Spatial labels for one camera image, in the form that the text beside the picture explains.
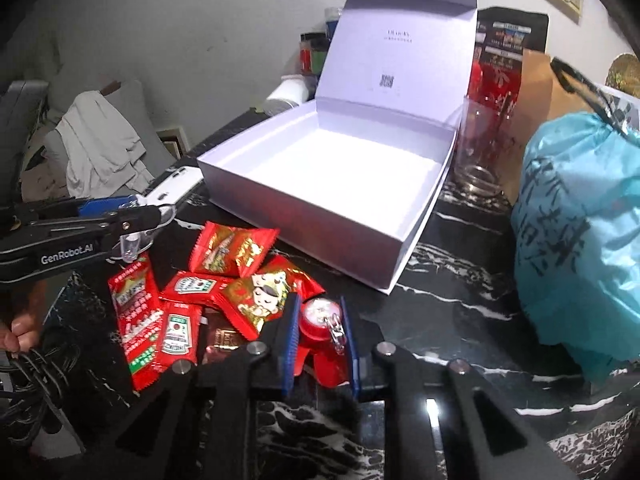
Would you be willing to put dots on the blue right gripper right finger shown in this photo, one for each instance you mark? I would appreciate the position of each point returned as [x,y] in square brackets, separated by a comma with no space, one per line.
[352,349]

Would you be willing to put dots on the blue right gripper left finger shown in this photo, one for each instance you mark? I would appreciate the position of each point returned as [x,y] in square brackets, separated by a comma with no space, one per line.
[290,341]

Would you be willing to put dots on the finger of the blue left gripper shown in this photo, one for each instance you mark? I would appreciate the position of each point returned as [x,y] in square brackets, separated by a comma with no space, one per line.
[96,207]

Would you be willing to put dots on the red keychain ornament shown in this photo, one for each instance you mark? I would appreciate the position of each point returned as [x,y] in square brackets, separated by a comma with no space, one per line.
[323,342]

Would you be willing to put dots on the clear plastic keychain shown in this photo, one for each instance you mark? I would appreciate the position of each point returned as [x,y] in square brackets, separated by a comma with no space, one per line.
[133,242]

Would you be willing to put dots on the red cartoon snack pack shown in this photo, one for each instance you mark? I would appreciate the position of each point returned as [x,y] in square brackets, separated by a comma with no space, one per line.
[250,302]

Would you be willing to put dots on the brown chocolate packet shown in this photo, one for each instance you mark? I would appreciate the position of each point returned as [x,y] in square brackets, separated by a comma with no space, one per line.
[221,337]

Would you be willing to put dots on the red ketchup packet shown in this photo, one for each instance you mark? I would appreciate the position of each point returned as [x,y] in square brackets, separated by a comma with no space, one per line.
[192,288]
[179,334]

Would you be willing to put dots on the long red seasoning packet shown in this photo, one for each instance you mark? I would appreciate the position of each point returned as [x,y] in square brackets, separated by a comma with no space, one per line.
[139,319]

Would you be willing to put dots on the red gold snack pack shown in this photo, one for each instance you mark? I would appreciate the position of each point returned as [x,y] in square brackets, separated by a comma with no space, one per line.
[230,251]

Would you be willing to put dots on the person's left hand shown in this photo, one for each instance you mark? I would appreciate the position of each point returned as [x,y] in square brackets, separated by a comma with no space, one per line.
[25,307]

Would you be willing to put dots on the white cloth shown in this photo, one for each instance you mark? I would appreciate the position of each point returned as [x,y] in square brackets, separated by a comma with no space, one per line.
[104,153]

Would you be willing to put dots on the white smartphone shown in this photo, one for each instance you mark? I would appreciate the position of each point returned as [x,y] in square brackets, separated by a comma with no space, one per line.
[172,190]

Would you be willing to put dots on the grey chair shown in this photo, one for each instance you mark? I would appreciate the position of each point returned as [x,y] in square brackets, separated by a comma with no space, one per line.
[128,99]

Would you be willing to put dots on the white open gift box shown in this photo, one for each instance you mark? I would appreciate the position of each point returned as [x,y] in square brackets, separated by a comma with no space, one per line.
[352,176]

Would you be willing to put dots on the clear drinking glass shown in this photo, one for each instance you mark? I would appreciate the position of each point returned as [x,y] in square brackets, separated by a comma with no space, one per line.
[482,138]

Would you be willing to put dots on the white plastic bottle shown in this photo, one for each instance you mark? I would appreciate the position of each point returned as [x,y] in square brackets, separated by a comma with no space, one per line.
[293,91]

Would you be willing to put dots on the blue plastic bag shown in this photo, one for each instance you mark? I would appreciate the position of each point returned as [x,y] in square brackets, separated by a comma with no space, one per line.
[576,226]

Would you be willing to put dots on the red label jar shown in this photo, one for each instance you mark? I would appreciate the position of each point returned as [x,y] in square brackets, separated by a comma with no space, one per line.
[305,41]

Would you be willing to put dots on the green label jar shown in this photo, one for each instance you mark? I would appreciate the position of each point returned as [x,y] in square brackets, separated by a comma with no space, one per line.
[319,48]

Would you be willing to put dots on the blue lid jar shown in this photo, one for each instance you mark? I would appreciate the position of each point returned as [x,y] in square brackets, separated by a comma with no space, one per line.
[331,16]

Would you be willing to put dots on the brown paper bag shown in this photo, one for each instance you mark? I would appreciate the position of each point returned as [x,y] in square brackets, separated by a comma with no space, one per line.
[541,98]

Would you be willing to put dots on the black red tea pouch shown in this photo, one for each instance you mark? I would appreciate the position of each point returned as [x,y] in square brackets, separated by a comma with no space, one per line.
[502,36]

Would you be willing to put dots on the woven straw hat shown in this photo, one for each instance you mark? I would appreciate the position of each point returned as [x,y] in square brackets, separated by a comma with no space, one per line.
[624,74]

